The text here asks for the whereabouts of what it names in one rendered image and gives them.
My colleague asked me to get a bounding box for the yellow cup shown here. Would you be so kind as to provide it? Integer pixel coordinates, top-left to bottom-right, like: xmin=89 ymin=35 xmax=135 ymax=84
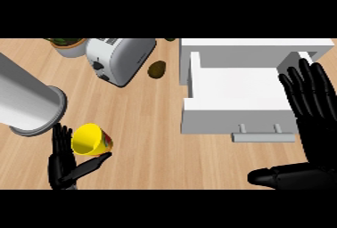
xmin=72 ymin=123 xmax=114 ymax=157

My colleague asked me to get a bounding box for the silver toaster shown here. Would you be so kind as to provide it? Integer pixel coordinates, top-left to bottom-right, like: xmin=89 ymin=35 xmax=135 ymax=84
xmin=85 ymin=37 xmax=159 ymax=88

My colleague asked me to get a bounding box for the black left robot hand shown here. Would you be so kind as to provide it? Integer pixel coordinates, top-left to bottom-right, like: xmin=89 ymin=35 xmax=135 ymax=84
xmin=48 ymin=122 xmax=114 ymax=191

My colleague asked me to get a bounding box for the large grey cylinder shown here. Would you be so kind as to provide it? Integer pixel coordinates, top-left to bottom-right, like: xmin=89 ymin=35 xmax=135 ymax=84
xmin=0 ymin=53 xmax=69 ymax=138

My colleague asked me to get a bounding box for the grey drawer handle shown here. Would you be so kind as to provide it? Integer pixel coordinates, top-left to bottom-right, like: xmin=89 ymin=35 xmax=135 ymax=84
xmin=231 ymin=123 xmax=296 ymax=143

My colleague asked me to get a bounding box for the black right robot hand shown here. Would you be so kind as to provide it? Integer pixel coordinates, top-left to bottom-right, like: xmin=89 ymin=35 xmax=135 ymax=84
xmin=247 ymin=58 xmax=337 ymax=191

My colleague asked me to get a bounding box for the white cabinet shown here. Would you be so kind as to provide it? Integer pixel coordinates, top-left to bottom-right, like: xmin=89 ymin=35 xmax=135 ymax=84
xmin=178 ymin=37 xmax=336 ymax=86

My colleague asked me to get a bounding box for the white open drawer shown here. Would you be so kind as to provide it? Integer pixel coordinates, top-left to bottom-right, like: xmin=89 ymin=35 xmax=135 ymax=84
xmin=181 ymin=51 xmax=315 ymax=135

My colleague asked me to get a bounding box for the potted plant in white pot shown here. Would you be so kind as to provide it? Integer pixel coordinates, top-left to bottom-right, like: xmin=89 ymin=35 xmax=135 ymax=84
xmin=43 ymin=37 xmax=91 ymax=59

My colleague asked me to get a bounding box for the brown kiwi fruit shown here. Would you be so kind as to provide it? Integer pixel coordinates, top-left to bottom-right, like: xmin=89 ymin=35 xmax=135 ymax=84
xmin=148 ymin=60 xmax=168 ymax=80

